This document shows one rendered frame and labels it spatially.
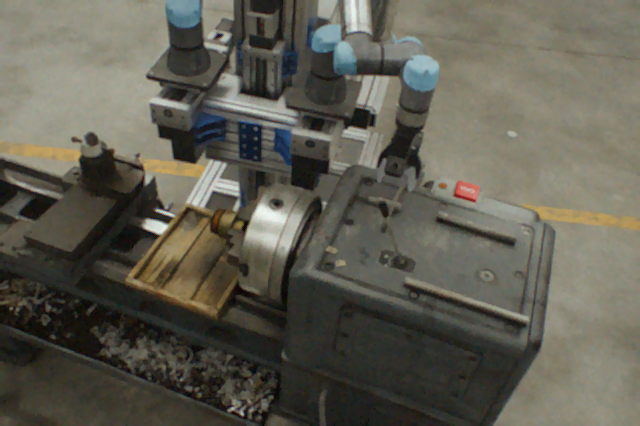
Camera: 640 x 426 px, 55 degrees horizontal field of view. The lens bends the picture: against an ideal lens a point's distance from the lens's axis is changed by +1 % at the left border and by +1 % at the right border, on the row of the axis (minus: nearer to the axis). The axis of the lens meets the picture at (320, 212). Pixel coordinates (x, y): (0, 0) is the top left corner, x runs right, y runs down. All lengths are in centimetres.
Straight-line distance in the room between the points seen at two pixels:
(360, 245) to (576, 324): 189
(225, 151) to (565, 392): 179
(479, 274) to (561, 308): 176
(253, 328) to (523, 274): 76
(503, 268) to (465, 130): 261
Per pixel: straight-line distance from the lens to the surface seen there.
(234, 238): 166
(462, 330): 139
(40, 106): 418
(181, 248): 195
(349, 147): 341
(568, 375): 302
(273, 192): 161
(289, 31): 219
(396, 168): 144
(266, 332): 177
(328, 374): 171
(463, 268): 149
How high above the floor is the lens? 235
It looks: 45 degrees down
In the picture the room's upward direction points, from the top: 6 degrees clockwise
